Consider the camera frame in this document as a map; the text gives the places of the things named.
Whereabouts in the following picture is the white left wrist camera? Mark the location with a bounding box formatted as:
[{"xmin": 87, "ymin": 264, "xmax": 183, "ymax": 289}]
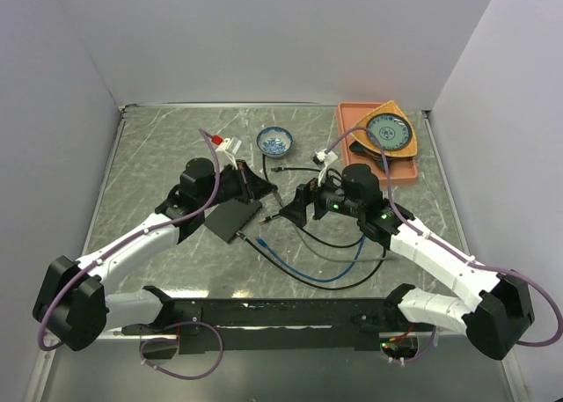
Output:
[{"xmin": 211, "ymin": 135, "xmax": 242, "ymax": 170}]

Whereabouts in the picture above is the dark blue triangular plate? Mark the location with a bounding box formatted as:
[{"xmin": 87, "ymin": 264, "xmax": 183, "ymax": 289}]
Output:
[{"xmin": 347, "ymin": 141, "xmax": 385, "ymax": 172}]

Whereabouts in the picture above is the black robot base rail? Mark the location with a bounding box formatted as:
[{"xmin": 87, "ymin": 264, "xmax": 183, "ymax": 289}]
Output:
[{"xmin": 121, "ymin": 286, "xmax": 432, "ymax": 354}]

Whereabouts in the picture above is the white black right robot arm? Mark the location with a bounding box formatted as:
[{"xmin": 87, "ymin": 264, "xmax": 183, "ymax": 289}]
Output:
[{"xmin": 280, "ymin": 164, "xmax": 534, "ymax": 361}]

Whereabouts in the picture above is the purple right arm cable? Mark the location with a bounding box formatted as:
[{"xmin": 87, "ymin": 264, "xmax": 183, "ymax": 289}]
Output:
[{"xmin": 327, "ymin": 126, "xmax": 563, "ymax": 347}]

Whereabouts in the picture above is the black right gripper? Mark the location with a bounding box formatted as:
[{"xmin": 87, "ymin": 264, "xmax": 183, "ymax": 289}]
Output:
[{"xmin": 279, "ymin": 165, "xmax": 363, "ymax": 228}]

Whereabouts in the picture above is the blue ethernet cable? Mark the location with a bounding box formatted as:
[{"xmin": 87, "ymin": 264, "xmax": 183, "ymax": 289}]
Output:
[{"xmin": 255, "ymin": 238, "xmax": 367, "ymax": 282}]

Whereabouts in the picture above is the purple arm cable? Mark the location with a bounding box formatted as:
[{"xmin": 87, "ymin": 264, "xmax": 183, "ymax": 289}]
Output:
[
  {"xmin": 37, "ymin": 128, "xmax": 221, "ymax": 352},
  {"xmin": 327, "ymin": 126, "xmax": 563, "ymax": 347}
]

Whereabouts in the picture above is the pink plastic tray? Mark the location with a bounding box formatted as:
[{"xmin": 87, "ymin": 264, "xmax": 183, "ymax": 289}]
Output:
[{"xmin": 336, "ymin": 100, "xmax": 418, "ymax": 186}]

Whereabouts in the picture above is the black network switch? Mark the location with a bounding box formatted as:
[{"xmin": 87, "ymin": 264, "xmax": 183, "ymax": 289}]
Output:
[{"xmin": 204, "ymin": 200, "xmax": 262, "ymax": 244}]

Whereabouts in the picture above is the teal round patterned plate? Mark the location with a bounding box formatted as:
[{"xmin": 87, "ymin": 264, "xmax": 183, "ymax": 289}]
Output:
[{"xmin": 367, "ymin": 113, "xmax": 413, "ymax": 150}]

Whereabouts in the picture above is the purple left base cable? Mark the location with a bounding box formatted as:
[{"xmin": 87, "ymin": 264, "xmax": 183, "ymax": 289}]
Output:
[{"xmin": 139, "ymin": 321, "xmax": 223, "ymax": 380}]

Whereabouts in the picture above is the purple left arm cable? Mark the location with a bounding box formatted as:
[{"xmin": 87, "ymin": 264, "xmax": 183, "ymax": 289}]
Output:
[{"xmin": 37, "ymin": 128, "xmax": 221, "ymax": 352}]

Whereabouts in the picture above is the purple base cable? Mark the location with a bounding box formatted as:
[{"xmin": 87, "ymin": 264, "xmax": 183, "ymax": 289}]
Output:
[
  {"xmin": 139, "ymin": 321, "xmax": 223, "ymax": 380},
  {"xmin": 386, "ymin": 320, "xmax": 439, "ymax": 368}
]

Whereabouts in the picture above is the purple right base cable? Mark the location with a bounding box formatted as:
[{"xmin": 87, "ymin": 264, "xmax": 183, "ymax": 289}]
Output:
[{"xmin": 386, "ymin": 320, "xmax": 439, "ymax": 368}]

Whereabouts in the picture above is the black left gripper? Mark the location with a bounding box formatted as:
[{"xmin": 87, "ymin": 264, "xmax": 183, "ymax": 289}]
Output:
[{"xmin": 199, "ymin": 159, "xmax": 277, "ymax": 210}]

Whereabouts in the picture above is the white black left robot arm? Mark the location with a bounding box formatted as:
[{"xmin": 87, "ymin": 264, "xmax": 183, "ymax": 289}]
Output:
[{"xmin": 33, "ymin": 158, "xmax": 277, "ymax": 351}]

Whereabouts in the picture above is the blue white porcelain bowl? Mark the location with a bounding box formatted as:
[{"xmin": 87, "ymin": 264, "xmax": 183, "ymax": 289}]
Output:
[{"xmin": 256, "ymin": 126, "xmax": 294, "ymax": 158}]

